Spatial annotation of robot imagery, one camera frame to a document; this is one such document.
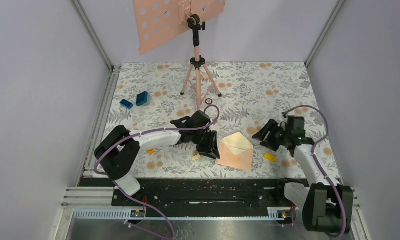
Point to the large blue toy brick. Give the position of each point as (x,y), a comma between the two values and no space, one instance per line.
(142,99)

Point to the floral patterned table mat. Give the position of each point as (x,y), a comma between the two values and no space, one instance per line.
(252,94)

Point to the tan paper envelope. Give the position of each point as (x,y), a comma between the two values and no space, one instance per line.
(236,151)

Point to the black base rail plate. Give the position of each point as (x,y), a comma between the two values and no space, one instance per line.
(216,197)

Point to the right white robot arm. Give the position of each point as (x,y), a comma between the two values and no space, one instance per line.
(326,204)

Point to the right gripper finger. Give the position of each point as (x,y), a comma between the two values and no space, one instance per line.
(268,131)
(272,140)

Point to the cream chess knight piece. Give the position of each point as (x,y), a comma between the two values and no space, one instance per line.
(196,157)

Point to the yellow toy brick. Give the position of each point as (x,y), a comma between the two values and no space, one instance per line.
(270,157)

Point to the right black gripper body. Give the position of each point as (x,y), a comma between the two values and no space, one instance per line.
(285,134)

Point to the small blue toy brick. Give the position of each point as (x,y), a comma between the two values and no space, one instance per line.
(126,104)

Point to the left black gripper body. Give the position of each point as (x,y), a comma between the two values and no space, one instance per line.
(197,134)

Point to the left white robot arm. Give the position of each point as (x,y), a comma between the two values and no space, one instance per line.
(118,151)

